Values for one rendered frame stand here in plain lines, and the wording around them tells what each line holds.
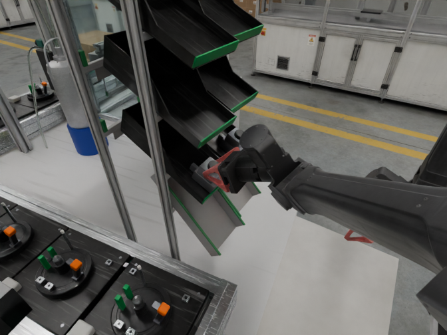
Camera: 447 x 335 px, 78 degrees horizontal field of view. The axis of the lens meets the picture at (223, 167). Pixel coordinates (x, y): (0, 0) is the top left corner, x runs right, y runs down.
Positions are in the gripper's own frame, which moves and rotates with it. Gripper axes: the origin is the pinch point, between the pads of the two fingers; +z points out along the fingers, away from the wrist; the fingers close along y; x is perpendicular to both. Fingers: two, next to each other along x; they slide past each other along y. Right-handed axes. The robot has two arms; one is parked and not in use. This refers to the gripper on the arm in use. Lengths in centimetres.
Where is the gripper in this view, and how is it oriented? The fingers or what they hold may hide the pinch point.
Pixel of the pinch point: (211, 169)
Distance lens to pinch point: 65.8
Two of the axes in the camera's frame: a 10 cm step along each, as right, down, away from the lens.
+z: -7.7, 0.2, 6.4
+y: -5.3, 5.4, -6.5
